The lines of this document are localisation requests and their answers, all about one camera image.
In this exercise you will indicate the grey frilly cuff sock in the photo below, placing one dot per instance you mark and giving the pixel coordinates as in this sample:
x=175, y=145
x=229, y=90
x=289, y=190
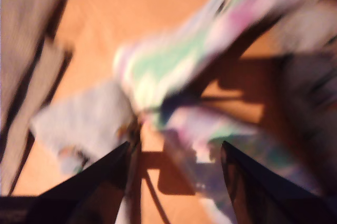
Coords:
x=44, y=76

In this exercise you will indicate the pale toucan print sock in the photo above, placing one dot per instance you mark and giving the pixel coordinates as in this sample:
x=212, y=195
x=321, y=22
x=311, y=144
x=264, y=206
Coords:
x=87, y=113
x=305, y=29

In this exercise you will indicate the pastel tie-dye sock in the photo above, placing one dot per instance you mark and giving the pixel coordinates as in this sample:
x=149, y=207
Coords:
x=200, y=129
x=171, y=63

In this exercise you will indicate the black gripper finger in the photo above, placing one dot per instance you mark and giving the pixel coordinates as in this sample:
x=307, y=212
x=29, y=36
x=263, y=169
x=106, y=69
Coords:
x=258, y=195
x=94, y=189

